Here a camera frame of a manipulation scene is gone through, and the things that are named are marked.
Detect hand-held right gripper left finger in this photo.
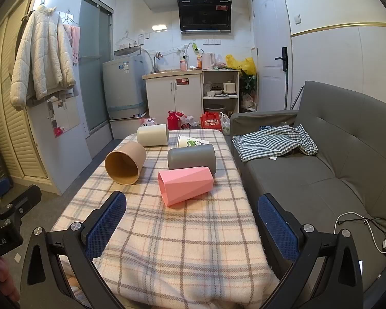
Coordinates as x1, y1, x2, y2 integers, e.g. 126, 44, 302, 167
19, 191, 127, 309

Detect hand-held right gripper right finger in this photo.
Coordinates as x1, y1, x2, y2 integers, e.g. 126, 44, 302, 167
257, 193, 364, 309

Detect brown cup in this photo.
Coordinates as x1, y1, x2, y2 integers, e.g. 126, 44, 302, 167
104, 142, 147, 185

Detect pink faceted cup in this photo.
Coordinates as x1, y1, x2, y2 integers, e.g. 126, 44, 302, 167
157, 166, 214, 207

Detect cream cup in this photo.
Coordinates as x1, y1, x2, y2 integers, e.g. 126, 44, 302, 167
137, 124, 170, 147

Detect grey cup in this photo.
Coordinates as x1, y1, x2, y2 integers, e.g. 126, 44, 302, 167
167, 144, 217, 176

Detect white paper cup green print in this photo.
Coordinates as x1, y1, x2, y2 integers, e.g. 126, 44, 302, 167
176, 134, 209, 149

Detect person's left hand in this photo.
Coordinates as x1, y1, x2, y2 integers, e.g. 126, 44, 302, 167
0, 257, 20, 301

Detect louvred wardrobe door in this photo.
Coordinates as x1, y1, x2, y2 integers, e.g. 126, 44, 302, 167
0, 0, 49, 181

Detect plaid blanket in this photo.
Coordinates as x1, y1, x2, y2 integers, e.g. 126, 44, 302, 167
50, 129, 280, 309

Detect green checked cloth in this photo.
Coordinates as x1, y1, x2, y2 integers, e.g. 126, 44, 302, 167
232, 124, 319, 162

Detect grey sofa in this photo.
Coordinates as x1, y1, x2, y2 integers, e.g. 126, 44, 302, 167
230, 80, 386, 297

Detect white box under washer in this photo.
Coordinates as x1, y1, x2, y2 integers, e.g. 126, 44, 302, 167
109, 116, 152, 140

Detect white plastic bag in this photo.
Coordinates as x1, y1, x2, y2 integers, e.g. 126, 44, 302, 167
219, 113, 232, 135

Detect red shopping bag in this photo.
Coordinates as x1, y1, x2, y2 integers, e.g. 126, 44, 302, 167
200, 111, 223, 132

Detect red thermos jug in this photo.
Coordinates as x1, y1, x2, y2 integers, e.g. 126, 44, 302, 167
167, 111, 185, 131

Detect white puffer jacket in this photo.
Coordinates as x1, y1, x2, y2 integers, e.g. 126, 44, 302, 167
10, 5, 76, 110

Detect white open shelf unit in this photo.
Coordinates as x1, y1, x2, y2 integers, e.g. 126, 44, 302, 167
202, 69, 242, 119

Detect white sink cabinet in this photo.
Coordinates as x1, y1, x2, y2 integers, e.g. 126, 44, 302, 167
142, 70, 204, 125

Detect washing machine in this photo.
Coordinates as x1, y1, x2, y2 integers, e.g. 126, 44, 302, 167
103, 50, 148, 119

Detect green plant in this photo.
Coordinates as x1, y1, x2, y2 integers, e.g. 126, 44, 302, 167
240, 69, 258, 111

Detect frosted glass sliding door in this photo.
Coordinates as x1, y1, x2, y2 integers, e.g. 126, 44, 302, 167
79, 0, 114, 136

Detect pink hanging cloth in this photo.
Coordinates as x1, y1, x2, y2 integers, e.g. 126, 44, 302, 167
64, 24, 81, 65

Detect yellow plastic bag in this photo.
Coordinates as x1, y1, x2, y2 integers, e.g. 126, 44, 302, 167
225, 54, 257, 75

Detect metal faucet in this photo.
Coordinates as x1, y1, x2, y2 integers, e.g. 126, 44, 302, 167
153, 51, 164, 74

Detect white electric kettle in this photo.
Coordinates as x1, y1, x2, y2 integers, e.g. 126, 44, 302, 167
201, 52, 217, 70

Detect white door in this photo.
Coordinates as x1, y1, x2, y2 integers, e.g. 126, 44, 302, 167
251, 0, 292, 111

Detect black range hood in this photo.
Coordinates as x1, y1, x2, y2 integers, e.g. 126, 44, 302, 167
175, 0, 235, 34

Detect wall mirror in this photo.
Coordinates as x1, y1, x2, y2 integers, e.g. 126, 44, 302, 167
47, 97, 81, 136

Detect black and white cables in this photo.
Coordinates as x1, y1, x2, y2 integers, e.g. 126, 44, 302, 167
334, 212, 386, 259

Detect black door lock handle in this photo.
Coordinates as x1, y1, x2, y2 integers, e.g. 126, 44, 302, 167
275, 47, 288, 71

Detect wire clothes hanger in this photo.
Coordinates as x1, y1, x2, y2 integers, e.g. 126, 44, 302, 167
116, 31, 139, 49

